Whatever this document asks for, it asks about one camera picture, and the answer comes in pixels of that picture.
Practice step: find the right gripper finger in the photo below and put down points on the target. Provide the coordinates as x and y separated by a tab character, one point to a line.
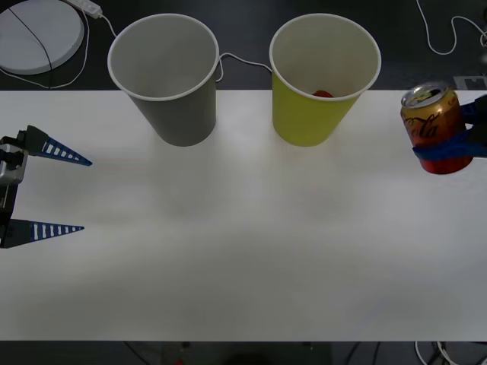
441	151
468	111

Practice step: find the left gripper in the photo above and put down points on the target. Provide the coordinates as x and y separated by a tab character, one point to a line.
7	205

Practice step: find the orange and red drink can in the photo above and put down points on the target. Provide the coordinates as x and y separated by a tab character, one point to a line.
433	121

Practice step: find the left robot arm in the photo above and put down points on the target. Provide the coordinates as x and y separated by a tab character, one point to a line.
13	163

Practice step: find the yellow-green plastic waste bin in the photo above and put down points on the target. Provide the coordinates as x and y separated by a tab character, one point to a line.
304	121

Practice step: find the grey plastic waste bin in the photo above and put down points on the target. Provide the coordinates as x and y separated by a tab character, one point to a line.
179	118

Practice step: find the white round disc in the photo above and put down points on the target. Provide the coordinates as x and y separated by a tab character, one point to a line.
34	34

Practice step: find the white power strip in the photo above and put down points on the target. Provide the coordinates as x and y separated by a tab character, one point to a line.
88	5

